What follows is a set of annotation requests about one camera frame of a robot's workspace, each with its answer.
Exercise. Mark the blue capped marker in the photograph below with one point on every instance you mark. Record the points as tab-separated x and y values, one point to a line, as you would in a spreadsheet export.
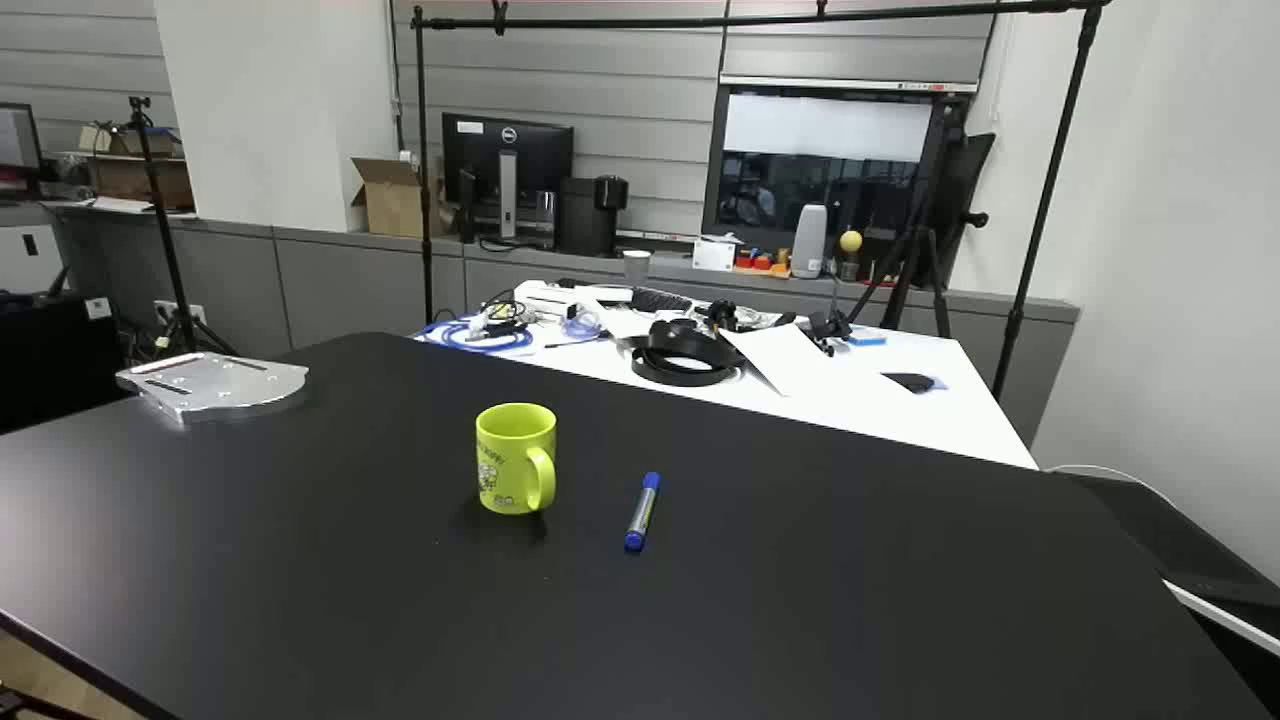
643	512

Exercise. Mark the white desktop device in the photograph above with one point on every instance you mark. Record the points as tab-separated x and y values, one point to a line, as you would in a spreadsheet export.
552	304

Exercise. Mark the small white box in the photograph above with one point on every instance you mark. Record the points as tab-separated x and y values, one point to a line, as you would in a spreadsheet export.
712	255

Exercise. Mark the white paper sheet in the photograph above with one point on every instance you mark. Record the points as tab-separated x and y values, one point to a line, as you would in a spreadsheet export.
784	356

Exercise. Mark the black speaker box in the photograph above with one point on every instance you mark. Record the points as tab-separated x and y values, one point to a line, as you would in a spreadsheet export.
587	215

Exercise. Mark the red orange block set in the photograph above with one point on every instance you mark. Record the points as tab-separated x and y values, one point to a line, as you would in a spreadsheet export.
767	262

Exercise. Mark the yellow-green cartoon mug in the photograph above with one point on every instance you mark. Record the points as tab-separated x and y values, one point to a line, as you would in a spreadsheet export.
507	463

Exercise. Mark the white cylinder device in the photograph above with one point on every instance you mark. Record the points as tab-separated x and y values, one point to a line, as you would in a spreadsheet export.
811	240

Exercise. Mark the white table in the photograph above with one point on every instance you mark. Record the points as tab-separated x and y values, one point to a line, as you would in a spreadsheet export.
855	400

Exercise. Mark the yellow ball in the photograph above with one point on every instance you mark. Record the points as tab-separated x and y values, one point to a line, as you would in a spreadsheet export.
849	240

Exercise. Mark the dark glass window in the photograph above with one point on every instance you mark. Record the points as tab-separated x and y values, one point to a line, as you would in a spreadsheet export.
824	163

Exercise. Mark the open brown cardboard box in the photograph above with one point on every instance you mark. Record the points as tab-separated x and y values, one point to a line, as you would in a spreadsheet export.
394	200

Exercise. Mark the grey low cabinet counter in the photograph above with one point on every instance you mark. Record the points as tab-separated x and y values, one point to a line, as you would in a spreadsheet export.
332	286

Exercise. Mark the thin black tripod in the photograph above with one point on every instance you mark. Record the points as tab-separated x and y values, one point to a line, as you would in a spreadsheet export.
161	215

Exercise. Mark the closed brown cardboard box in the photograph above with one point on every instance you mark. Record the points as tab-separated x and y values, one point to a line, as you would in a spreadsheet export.
133	180

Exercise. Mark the black case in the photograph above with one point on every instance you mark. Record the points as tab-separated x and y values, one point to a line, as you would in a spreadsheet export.
53	362

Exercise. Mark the small grey monitor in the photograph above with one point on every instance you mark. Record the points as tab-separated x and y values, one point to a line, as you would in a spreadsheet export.
17	134

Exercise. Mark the black camera tripod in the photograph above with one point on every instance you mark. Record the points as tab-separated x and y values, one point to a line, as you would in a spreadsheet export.
932	200

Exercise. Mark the black overhead frame stand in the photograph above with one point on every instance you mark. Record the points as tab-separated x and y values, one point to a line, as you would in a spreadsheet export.
1052	166

